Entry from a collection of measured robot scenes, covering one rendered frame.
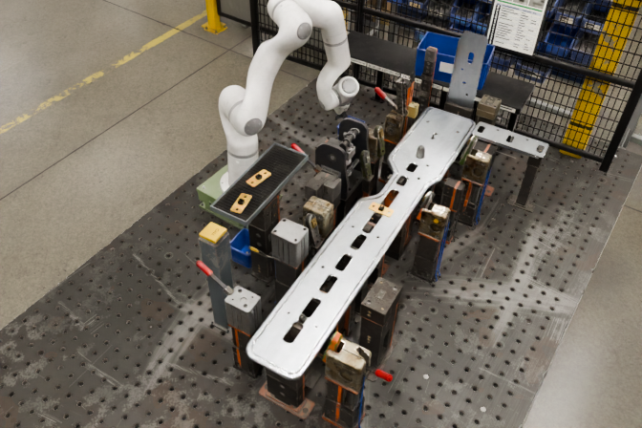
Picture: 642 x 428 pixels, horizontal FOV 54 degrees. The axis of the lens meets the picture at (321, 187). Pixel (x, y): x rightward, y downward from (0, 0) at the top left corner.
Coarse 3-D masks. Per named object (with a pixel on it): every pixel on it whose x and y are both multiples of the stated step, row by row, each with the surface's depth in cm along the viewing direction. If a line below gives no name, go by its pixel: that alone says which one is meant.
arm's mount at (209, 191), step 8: (224, 168) 263; (216, 176) 259; (208, 184) 255; (216, 184) 255; (200, 192) 253; (208, 192) 251; (216, 192) 252; (208, 200) 253; (208, 208) 257; (224, 216) 253; (232, 224) 252; (240, 224) 250
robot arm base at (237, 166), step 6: (228, 156) 242; (228, 162) 245; (234, 162) 242; (240, 162) 241; (246, 162) 241; (252, 162) 243; (228, 168) 247; (234, 168) 244; (240, 168) 243; (246, 168) 243; (228, 174) 250; (234, 174) 246; (240, 174) 245; (222, 180) 256; (228, 180) 252; (234, 180) 248; (222, 186) 253; (228, 186) 253
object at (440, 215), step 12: (432, 204) 215; (420, 216) 215; (432, 216) 212; (444, 216) 210; (420, 228) 218; (432, 228) 216; (444, 228) 215; (420, 240) 222; (432, 240) 219; (444, 240) 222; (420, 252) 226; (432, 252) 223; (420, 264) 229; (432, 264) 226; (420, 276) 233; (432, 276) 232
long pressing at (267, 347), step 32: (416, 128) 252; (448, 128) 252; (416, 160) 237; (448, 160) 238; (384, 192) 224; (416, 192) 225; (352, 224) 213; (384, 224) 213; (320, 256) 202; (352, 256) 202; (352, 288) 193; (288, 320) 184; (320, 320) 184; (256, 352) 176; (288, 352) 176
